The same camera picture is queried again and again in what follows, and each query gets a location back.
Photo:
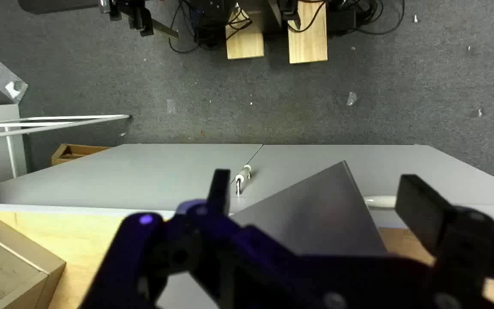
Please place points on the narrow light wooden block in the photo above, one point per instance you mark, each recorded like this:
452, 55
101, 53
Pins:
245, 37

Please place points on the gray desk drawer unit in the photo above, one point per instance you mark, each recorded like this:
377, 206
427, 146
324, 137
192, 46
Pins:
145, 177

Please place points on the tall beige file cabinet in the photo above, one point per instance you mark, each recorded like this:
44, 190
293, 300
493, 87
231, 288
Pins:
8, 259

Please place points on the wide light wooden block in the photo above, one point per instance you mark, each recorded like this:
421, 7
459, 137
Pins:
308, 34

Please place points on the wooden blocks on wall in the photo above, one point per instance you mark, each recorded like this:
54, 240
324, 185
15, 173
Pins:
368, 17

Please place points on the black tripod stand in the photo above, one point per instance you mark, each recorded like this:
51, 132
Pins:
137, 15

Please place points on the small brown wooden box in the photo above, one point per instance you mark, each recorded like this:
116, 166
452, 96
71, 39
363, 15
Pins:
77, 151

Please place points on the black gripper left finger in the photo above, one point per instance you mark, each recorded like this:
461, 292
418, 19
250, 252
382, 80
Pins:
221, 190

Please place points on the clear plastic piece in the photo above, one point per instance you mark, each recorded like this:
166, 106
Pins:
5, 79

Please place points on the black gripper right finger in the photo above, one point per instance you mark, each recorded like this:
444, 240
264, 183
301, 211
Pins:
421, 206

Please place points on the small white file cabinet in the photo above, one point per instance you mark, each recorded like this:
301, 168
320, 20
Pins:
322, 216

